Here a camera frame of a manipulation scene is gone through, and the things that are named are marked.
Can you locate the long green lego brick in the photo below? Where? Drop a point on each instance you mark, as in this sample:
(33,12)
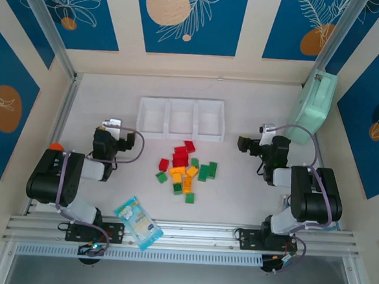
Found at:
(212,170)

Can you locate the white three-compartment container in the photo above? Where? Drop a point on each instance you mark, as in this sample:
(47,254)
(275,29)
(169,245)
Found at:
(180,135)

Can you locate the square yellow lego brick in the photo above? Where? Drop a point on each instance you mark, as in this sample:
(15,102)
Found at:
(192,171)

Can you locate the curved yellow lego brick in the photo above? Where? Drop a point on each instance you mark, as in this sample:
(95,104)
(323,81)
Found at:
(176,178)

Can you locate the long yellow lego brick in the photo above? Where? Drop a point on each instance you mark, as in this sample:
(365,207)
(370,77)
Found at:
(187,184)

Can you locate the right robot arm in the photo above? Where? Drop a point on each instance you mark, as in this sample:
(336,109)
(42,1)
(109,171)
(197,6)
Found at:
(315,196)

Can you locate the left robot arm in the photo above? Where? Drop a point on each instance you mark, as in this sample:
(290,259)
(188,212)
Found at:
(53,178)

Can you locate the orange ball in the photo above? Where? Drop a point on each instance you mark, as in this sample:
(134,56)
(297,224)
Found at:
(56,146)

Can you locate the small green lego brick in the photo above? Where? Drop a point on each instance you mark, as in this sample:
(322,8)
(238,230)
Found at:
(161,177)
(177,189)
(190,199)
(194,162)

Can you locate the blue tape roll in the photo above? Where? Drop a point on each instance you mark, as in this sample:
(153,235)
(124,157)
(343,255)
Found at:
(285,204)

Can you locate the large red lego brick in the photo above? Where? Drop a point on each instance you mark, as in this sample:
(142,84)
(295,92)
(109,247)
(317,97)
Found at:
(179,160)

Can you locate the mint green bag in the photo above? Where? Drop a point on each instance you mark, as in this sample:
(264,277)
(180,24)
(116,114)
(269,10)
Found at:
(312,105)

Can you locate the blue wet wipes packet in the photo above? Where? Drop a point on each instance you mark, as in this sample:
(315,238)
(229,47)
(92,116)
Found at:
(138,223)

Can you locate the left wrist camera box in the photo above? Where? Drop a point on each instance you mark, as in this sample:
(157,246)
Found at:
(112,123)

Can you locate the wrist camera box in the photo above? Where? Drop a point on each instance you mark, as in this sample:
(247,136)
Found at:
(112,123)
(268,131)

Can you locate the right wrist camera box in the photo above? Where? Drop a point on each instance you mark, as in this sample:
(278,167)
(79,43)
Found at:
(268,131)

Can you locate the aluminium side rail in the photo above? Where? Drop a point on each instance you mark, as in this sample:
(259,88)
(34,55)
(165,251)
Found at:
(66,107)

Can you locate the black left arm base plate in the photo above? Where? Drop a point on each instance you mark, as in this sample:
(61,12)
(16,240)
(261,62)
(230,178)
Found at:
(115,232)

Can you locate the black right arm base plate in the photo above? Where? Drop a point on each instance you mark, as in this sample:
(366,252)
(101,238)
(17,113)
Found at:
(249,240)

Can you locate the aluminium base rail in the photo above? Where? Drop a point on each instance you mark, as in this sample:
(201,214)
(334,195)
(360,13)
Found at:
(202,235)

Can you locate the aluminium frame post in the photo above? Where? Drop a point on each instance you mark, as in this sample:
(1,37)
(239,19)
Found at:
(48,25)
(333,38)

